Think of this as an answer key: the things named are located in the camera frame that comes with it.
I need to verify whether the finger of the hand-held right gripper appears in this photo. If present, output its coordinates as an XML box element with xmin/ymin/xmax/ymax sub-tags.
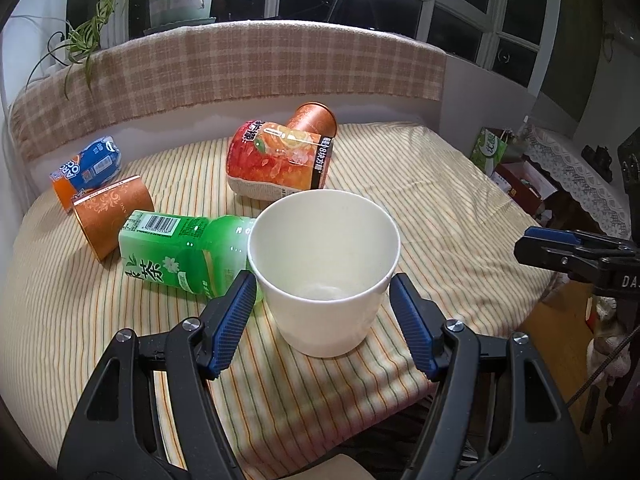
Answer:
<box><xmin>514</xmin><ymin>226</ymin><xmax>640</xmax><ymax>283</ymax></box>

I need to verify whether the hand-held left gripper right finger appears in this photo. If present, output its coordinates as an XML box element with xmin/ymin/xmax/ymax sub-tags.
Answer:
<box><xmin>389</xmin><ymin>272</ymin><xmax>583</xmax><ymax>480</ymax></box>

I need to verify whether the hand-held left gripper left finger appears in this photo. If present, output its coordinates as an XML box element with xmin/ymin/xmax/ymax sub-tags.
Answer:
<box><xmin>57</xmin><ymin>270</ymin><xmax>258</xmax><ymax>480</ymax></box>

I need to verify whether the white paper cup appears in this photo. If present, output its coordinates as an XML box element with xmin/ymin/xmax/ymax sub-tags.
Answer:
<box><xmin>247</xmin><ymin>189</ymin><xmax>402</xmax><ymax>359</ymax></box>

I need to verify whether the orange patterned paper cup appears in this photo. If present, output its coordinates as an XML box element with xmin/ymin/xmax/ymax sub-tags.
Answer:
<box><xmin>286</xmin><ymin>102</ymin><xmax>339</xmax><ymax>141</ymax></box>
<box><xmin>72</xmin><ymin>175</ymin><xmax>156</xmax><ymax>263</ymax></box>

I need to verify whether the red box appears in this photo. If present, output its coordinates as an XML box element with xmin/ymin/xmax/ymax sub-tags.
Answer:
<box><xmin>492</xmin><ymin>160</ymin><xmax>558</xmax><ymax>216</ymax></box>

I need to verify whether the white lace tablecloth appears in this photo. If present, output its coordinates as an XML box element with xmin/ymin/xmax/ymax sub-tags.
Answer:
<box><xmin>520</xmin><ymin>122</ymin><xmax>633</xmax><ymax>238</ymax></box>

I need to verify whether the green tea bottle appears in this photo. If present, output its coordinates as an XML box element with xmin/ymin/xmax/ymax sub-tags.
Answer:
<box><xmin>118</xmin><ymin>210</ymin><xmax>266</xmax><ymax>307</ymax></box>

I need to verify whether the small dark object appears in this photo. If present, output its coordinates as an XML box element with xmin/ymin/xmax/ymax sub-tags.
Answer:
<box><xmin>582</xmin><ymin>145</ymin><xmax>613</xmax><ymax>181</ymax></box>

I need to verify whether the striped yellow sheet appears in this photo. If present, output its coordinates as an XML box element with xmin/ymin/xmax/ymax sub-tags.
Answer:
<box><xmin>10</xmin><ymin>121</ymin><xmax>566</xmax><ymax>476</ymax></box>

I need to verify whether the green carton box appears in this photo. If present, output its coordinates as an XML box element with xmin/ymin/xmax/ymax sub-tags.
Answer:
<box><xmin>470</xmin><ymin>127</ymin><xmax>516</xmax><ymax>176</ymax></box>

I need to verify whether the red orange juice bottle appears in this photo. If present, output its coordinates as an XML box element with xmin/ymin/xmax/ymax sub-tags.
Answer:
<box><xmin>226</xmin><ymin>119</ymin><xmax>335</xmax><ymax>200</ymax></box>

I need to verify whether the blue orange snack tube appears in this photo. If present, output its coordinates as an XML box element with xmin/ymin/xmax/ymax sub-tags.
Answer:
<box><xmin>49</xmin><ymin>135</ymin><xmax>123</xmax><ymax>211</ymax></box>

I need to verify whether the checkered beige blanket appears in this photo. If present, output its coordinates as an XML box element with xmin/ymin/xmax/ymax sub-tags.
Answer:
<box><xmin>10</xmin><ymin>20</ymin><xmax>448</xmax><ymax>163</ymax></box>

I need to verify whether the potted spider plant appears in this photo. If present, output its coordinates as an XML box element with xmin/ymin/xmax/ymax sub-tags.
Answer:
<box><xmin>7</xmin><ymin>0</ymin><xmax>261</xmax><ymax>103</ymax></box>

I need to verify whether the brown braided cord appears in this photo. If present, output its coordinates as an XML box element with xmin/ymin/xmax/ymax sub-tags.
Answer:
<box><xmin>566</xmin><ymin>324</ymin><xmax>640</xmax><ymax>405</ymax></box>

